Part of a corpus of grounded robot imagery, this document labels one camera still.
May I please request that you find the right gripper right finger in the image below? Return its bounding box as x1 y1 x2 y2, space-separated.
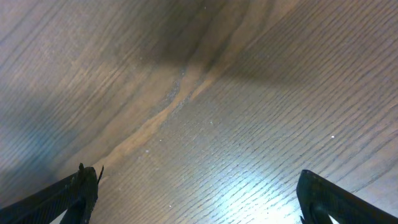
296 170 397 224

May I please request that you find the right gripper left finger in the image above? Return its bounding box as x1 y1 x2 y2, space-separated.
1 164 101 224

